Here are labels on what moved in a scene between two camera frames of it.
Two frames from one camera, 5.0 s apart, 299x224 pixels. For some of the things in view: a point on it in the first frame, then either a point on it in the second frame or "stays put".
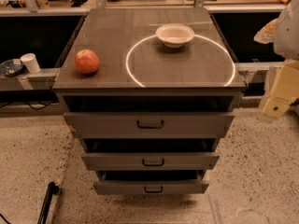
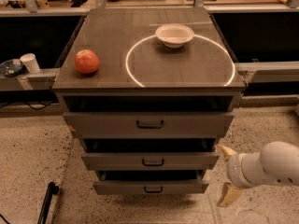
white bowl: (174, 35) stays put
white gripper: (290, 35) → (234, 171)
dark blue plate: (12, 67) stays put
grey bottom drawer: (151, 187) stays put
